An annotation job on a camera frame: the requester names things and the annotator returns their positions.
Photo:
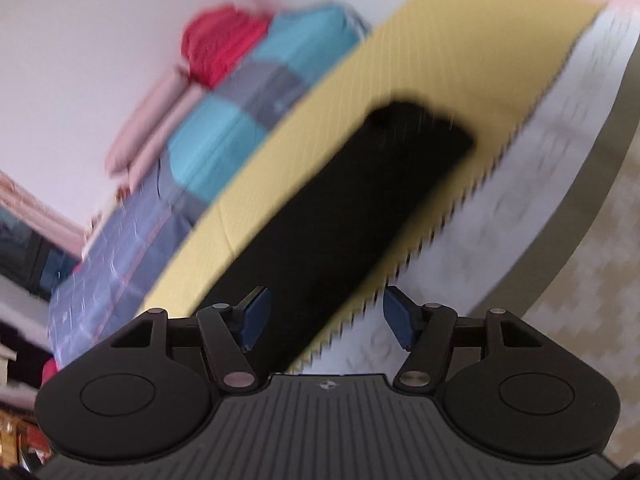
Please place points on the red blanket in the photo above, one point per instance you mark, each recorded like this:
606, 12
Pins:
220, 42

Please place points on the pink pillow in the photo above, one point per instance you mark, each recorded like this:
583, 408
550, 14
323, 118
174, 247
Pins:
150, 125

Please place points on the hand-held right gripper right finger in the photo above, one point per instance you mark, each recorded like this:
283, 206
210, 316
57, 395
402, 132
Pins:
400, 319

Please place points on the yellow and beige patterned blanket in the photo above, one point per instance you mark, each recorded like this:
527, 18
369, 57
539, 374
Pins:
450, 50

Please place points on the teal and grey patchwork quilt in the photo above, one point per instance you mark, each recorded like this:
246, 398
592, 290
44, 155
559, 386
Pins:
215, 145

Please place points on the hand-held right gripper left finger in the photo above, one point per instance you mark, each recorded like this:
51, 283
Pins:
255, 319

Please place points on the dark cabinet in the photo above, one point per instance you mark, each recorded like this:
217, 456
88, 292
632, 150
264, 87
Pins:
40, 260

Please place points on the black pants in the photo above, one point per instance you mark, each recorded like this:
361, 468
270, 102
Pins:
340, 210

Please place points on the pink curtain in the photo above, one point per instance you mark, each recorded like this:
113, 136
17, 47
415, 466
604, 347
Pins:
40, 210

